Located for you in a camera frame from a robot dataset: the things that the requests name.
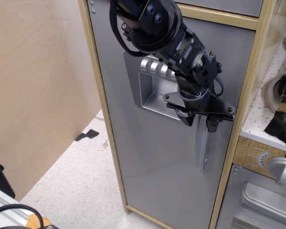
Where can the silver ice dispenser panel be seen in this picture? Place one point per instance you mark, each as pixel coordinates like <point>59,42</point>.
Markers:
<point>150,80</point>

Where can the silver fridge door handle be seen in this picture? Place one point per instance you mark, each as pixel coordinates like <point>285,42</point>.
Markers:
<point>200,157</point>

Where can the black tape on floor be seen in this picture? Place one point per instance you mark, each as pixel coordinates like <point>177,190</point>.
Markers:
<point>90,134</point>

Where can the plywood board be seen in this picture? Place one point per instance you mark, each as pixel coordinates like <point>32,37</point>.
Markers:
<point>48,93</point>

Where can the wooden toy kitchen cabinet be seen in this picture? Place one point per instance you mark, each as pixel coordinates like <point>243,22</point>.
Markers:
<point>248,78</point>

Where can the silver oven knob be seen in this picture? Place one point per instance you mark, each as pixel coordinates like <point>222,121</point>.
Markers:
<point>277,168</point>

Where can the silver fridge door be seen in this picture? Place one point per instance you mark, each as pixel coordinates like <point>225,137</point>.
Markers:
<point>172,85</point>

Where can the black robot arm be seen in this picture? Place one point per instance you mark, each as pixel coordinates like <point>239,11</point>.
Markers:
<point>156,27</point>

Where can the silver oven door handle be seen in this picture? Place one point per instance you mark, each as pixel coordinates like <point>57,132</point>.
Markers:
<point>265,200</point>

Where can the silver oven door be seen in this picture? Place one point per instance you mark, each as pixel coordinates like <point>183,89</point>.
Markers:
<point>235,214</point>

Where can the orange tape piece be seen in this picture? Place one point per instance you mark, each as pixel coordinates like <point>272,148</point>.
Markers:
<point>33,222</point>

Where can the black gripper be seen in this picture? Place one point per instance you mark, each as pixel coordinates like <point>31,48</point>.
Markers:
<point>187,106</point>

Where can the silver freezer door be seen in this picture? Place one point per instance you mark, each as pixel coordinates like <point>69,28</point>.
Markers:
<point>245,7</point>

